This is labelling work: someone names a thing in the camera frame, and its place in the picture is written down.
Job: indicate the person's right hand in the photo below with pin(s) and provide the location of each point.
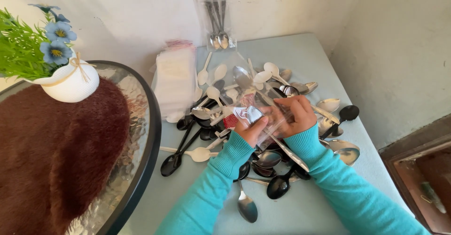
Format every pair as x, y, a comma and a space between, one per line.
299, 117

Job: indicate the clear plastic bag red strip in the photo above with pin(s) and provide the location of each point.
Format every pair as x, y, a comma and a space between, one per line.
246, 94

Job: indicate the white round vase twine bow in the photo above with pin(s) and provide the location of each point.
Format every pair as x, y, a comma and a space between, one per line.
72, 85

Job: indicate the brown furry cloth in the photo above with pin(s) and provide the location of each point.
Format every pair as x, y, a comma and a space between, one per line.
56, 157

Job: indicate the brown wooden frame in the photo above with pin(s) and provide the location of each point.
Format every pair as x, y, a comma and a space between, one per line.
415, 182

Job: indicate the person's left hand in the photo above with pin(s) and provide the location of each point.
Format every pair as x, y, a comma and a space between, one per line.
249, 131

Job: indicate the clear packet of steel spoons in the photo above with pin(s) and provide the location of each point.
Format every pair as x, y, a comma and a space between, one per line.
215, 23

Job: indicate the round glass table black rim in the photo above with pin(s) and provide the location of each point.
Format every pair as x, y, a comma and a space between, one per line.
139, 122

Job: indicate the pile of mixed spoons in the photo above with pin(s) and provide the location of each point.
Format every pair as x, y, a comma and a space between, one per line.
204, 97

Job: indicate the person's right fingers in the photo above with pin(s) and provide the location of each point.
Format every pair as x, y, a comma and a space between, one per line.
286, 103

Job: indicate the artificial green plant blue flowers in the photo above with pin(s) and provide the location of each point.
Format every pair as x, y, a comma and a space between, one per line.
24, 51

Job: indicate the stack of empty clear bags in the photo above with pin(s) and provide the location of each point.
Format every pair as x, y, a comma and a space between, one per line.
174, 83

